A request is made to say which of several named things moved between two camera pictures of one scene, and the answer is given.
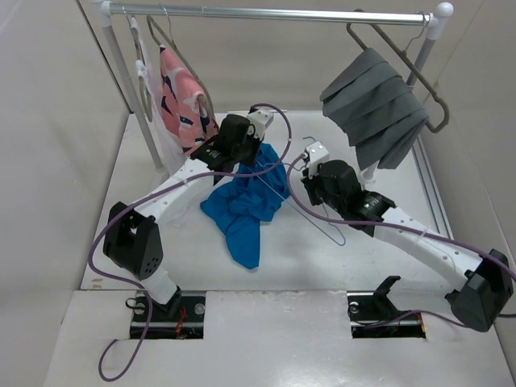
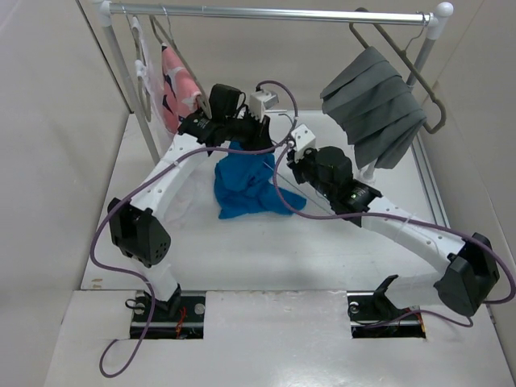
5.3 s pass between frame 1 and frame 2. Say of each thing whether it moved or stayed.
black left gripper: moved
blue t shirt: moved
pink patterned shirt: stayed
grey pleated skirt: stayed
